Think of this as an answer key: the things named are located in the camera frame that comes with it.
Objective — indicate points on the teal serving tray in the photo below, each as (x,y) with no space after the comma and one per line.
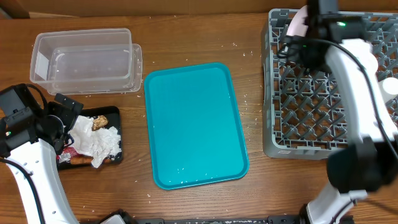
(195,132)

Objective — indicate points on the grey dishwasher rack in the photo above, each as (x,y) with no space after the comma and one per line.
(303,116)

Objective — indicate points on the white napkin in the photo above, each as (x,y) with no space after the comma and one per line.
(105,142)
(85,139)

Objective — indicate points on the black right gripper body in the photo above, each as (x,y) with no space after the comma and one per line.
(306,55)

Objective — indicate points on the large white plate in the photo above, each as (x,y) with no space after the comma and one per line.
(297,26)

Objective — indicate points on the black plastic tray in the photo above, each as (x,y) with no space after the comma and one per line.
(113,115)

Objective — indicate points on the white cup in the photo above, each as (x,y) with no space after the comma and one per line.
(388,88)

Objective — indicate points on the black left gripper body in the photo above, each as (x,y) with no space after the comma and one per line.
(62,119)

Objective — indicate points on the clear plastic storage bin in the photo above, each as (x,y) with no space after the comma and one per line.
(85,62)

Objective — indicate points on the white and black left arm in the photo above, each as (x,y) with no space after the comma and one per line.
(34,168)

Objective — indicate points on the red snack wrapper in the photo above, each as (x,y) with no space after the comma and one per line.
(67,154)

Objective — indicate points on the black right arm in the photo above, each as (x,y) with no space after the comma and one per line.
(370,160)

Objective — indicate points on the brown food chunk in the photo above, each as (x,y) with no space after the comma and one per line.
(99,122)

